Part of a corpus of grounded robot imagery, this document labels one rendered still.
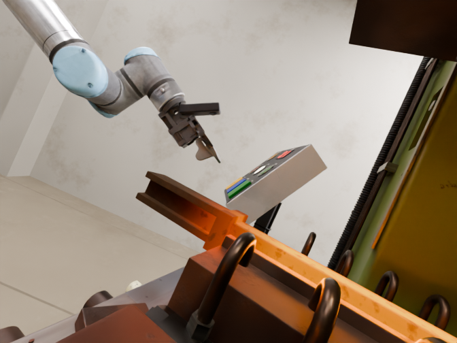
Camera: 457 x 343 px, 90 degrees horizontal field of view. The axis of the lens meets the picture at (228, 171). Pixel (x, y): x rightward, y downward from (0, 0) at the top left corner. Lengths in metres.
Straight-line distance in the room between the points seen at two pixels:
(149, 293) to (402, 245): 0.32
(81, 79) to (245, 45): 2.67
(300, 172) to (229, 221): 0.46
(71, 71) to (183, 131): 0.27
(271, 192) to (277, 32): 2.77
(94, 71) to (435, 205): 0.62
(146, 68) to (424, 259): 0.68
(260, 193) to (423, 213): 0.34
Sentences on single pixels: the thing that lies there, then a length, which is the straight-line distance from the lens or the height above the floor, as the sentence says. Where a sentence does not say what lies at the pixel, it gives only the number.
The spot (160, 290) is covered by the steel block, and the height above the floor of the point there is 0.91.
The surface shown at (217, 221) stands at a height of 1.00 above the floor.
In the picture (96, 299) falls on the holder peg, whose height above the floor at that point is 0.88.
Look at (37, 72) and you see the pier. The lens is 3.32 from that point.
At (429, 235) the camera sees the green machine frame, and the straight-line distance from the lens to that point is 0.40.
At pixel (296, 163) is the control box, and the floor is 1.13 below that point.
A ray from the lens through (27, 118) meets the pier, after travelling 3.27.
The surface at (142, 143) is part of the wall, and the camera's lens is 2.93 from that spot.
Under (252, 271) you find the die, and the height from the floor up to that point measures 0.99.
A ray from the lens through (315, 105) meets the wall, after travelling 3.04.
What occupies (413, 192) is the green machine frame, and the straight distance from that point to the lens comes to 0.40.
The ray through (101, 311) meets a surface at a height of 0.93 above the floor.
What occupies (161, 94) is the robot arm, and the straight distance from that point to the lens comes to 0.67.
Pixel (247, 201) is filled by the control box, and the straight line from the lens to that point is 0.60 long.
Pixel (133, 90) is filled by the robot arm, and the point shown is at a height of 1.13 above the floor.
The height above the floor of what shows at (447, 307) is 1.01.
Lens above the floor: 1.05
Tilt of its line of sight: level
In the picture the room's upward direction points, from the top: 25 degrees clockwise
